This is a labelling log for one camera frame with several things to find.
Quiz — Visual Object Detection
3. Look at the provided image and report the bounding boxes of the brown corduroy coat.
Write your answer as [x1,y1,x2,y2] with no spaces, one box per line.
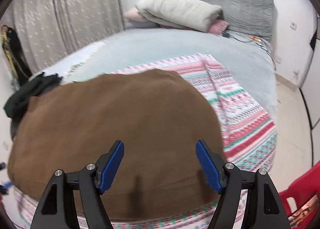
[8,69,223,221]

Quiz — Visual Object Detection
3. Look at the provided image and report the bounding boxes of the hanging black clothes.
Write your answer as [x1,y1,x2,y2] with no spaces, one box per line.
[1,25,32,86]

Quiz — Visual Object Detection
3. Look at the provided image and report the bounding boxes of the patterned pink knit blanket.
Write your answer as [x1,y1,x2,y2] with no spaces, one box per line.
[14,54,277,228]

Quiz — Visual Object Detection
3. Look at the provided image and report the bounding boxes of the red plastic chair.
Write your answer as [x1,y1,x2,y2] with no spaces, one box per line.
[279,163,319,228]

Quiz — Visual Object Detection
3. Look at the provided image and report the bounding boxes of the smartphone on chair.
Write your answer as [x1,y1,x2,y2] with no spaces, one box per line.
[289,194,319,228]

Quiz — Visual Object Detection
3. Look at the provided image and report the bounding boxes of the black folded garment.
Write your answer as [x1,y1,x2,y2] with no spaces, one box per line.
[3,72,63,140]

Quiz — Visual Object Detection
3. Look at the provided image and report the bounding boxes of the grey bed sheet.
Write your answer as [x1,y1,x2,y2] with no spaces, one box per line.
[43,28,277,120]

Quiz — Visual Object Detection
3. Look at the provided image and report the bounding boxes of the dusty pink folded blanket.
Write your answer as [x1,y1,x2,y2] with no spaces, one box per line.
[208,19,229,35]

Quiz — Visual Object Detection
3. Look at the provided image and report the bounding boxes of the pink pillow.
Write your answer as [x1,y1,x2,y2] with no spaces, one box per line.
[124,7,148,22]

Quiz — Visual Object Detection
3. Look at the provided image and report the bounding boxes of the grey quilted headboard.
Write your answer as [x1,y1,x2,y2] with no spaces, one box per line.
[201,0,274,41]

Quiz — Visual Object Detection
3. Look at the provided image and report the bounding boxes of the folded light grey duvet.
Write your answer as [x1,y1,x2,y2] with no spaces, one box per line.
[136,0,222,32]

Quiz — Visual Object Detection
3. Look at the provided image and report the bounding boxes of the grey curtain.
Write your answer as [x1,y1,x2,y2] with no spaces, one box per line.
[1,0,124,73]

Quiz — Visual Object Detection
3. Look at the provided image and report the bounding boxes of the black charger cable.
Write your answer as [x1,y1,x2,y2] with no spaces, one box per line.
[222,31,277,70]

